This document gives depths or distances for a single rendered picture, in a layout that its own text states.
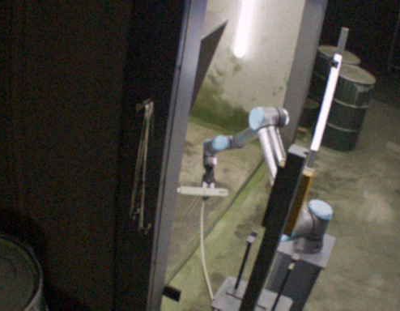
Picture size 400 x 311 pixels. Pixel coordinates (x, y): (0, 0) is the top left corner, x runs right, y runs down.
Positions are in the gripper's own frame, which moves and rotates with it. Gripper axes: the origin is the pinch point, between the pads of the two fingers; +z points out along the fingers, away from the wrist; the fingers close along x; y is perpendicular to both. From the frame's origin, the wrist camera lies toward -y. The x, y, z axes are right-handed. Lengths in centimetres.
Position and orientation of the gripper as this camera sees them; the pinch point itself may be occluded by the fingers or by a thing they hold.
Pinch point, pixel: (207, 194)
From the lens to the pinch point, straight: 308.2
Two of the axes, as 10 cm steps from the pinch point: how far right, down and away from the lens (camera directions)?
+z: -0.5, 9.5, -3.0
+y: -1.5, 2.9, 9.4
